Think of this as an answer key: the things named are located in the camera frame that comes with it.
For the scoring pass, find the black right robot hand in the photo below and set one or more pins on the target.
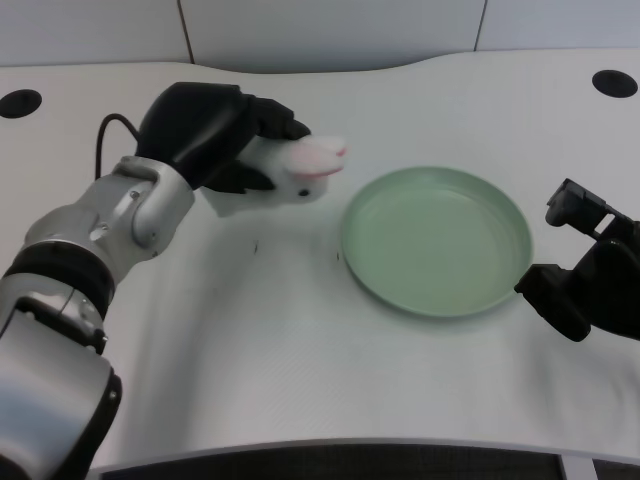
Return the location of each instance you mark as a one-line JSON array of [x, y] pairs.
[[595, 285]]

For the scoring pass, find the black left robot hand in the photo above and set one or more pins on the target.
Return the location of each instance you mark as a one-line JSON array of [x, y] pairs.
[[200, 135]]

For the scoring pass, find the white plush rabbit doll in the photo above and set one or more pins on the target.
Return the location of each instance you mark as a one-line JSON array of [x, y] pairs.
[[300, 170]]

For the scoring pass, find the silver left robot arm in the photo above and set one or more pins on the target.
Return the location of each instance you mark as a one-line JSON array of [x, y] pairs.
[[75, 280]]

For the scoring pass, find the green round plate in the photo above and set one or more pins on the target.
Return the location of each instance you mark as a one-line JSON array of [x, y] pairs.
[[438, 242]]

